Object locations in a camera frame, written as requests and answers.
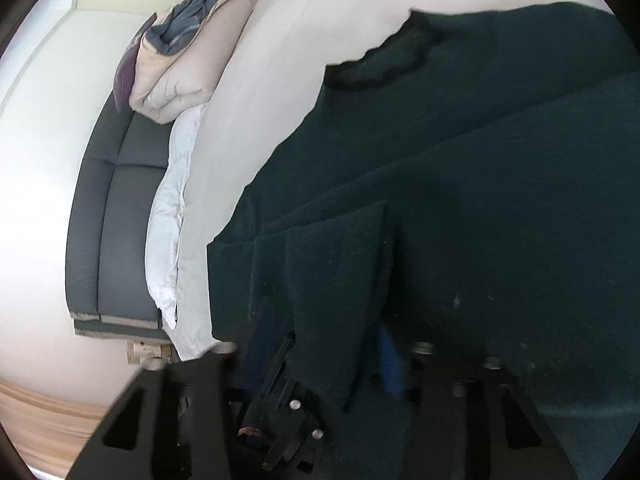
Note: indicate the blue-grey cloth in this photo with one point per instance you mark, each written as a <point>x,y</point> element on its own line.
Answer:
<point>185,25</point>

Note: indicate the white pillow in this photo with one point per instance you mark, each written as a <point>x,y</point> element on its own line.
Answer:
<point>165,220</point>

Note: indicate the bed with white sheet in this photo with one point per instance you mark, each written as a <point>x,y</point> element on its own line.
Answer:
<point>280,60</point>

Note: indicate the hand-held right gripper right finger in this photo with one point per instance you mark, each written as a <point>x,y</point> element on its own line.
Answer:
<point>392,365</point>

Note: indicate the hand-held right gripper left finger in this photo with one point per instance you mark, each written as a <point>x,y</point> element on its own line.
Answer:
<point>260,360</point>

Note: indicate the purple pillow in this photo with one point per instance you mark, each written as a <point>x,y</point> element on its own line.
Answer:
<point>125,80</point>

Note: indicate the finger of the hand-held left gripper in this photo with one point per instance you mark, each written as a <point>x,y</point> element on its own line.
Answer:
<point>287,425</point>

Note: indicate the dark green sweater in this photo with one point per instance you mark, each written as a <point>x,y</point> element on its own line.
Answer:
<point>450,185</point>

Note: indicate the folded beige duvet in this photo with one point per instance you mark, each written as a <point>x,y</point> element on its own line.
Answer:
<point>185,80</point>

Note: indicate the grey padded headboard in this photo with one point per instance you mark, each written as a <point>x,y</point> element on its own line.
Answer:
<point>115,220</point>

